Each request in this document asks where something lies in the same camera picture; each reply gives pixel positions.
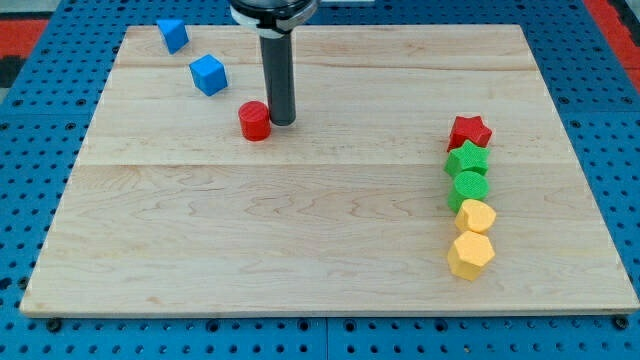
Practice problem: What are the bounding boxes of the black white robot arm flange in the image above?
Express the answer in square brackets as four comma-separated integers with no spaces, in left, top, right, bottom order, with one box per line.
[229,0,320,39]

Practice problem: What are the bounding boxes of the light wooden board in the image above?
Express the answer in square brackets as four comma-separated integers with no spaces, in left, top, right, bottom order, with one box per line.
[20,25,639,318]

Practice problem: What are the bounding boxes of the blue cube block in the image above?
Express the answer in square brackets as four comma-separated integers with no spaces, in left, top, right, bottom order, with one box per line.
[189,54,228,96]

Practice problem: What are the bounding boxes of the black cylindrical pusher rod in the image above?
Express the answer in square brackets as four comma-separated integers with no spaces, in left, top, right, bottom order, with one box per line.
[260,33,296,126]

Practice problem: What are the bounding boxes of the yellow hexagon block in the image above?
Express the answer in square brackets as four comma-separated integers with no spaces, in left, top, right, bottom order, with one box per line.
[447,231,495,281]

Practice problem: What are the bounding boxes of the blue triangular prism block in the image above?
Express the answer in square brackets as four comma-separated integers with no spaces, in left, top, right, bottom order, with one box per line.
[156,19,189,54]

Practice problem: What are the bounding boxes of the red star block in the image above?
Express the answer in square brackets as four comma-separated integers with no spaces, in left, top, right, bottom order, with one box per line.
[447,115,493,152]

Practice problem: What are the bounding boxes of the green star block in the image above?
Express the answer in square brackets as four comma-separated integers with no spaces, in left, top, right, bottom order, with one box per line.
[444,140,490,178]

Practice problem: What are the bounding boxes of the green cylinder block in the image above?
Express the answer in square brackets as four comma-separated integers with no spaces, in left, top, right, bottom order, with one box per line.
[447,171,490,212]

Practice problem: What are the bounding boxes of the red cylinder block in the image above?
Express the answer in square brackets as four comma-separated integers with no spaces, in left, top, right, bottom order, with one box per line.
[238,101,271,141]

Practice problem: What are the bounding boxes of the yellow heart block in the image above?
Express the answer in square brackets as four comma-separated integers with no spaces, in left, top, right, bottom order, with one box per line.
[454,199,497,234]

